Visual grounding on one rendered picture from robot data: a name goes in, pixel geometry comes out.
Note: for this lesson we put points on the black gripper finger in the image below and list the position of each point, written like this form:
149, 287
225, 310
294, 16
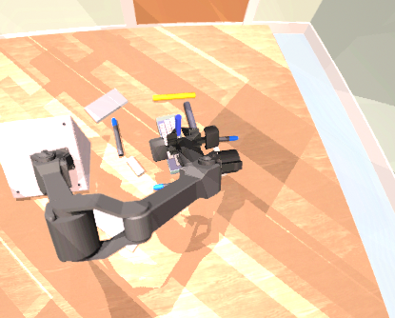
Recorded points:
187, 131
172, 135

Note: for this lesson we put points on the blue stylus with silver tip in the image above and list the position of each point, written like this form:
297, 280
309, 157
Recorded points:
178, 119

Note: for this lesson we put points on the yellow cylinder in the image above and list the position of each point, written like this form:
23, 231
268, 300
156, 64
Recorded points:
172, 96

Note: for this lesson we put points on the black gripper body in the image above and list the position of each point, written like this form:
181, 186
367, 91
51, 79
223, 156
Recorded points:
182, 145

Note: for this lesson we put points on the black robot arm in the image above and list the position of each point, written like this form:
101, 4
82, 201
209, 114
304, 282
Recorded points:
70, 218

